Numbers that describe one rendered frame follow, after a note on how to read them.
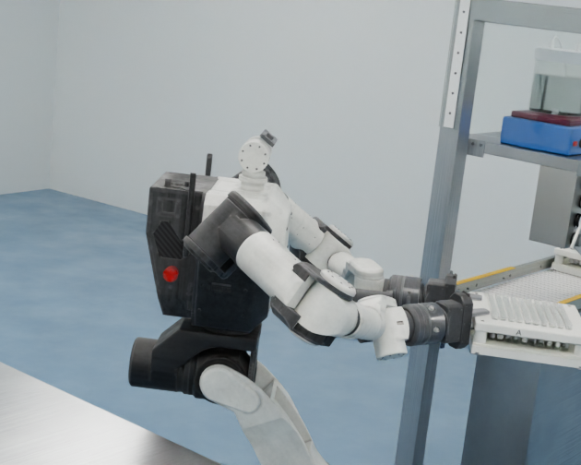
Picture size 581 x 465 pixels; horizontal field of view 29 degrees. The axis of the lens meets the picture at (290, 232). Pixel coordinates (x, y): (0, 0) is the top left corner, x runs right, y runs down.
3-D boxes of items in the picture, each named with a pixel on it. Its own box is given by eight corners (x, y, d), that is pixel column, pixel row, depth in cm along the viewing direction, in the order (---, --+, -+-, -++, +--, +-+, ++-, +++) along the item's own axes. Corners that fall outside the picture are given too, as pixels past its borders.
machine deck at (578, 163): (576, 176, 285) (579, 160, 284) (447, 149, 307) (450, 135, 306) (668, 161, 333) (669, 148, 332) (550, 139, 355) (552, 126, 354)
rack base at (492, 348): (570, 333, 263) (572, 324, 262) (586, 369, 239) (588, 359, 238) (464, 318, 264) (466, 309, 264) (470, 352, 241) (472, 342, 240)
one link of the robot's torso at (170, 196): (131, 336, 239) (145, 170, 231) (159, 292, 272) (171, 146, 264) (270, 353, 238) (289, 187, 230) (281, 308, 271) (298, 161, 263)
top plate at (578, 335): (574, 313, 262) (575, 304, 261) (590, 347, 238) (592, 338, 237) (468, 298, 263) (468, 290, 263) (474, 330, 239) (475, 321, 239)
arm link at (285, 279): (330, 282, 204) (258, 218, 217) (290, 339, 206) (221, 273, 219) (364, 295, 213) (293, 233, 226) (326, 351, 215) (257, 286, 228)
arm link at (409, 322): (424, 297, 235) (378, 302, 230) (435, 348, 233) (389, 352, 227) (397, 312, 245) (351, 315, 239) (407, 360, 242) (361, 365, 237)
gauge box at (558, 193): (565, 249, 289) (577, 172, 284) (527, 240, 295) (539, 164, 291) (600, 239, 306) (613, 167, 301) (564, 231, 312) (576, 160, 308)
